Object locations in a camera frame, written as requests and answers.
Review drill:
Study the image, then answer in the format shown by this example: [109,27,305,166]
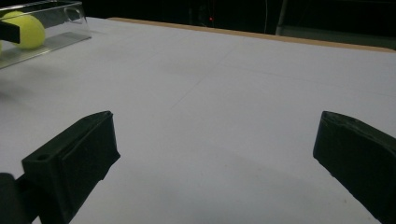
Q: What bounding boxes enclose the yellow tennis ball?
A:
[0,10,47,50]

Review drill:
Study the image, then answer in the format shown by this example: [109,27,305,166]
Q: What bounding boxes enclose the clear plastic container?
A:
[0,0,92,70]

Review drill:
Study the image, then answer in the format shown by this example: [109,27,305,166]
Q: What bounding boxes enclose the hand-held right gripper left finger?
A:
[21,110,121,224]

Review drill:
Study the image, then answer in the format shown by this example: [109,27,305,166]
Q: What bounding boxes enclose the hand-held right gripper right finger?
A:
[312,110,396,224]

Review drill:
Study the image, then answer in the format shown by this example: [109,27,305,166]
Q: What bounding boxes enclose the black computer tower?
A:
[186,0,225,27]

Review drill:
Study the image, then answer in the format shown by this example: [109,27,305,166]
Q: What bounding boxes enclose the white table cover sheet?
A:
[0,17,396,224]

